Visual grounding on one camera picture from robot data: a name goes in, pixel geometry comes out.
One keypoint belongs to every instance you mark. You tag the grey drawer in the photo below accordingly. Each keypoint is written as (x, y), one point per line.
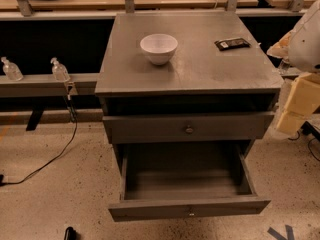
(187, 127)
(185, 180)

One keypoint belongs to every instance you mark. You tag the black object on floor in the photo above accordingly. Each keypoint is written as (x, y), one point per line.
(70, 234)

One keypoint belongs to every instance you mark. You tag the white ceramic bowl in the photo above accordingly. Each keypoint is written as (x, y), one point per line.
(158, 48)

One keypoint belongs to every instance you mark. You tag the grey wooden drawer cabinet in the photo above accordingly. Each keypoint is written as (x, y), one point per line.
(199, 78)

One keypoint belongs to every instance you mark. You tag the clear bottle far left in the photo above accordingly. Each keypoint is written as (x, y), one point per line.
(11, 70)

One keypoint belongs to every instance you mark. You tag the grey metal rail shelf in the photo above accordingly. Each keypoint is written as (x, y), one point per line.
(45, 85)

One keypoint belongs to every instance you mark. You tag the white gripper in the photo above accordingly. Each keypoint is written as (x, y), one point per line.
(306, 45)

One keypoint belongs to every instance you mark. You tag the clear pump bottle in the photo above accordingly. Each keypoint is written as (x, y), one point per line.
(59, 71)

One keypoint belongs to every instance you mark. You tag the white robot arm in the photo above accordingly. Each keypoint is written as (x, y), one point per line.
(300, 47)

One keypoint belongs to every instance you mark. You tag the grey top drawer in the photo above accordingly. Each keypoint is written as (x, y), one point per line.
(187, 127)

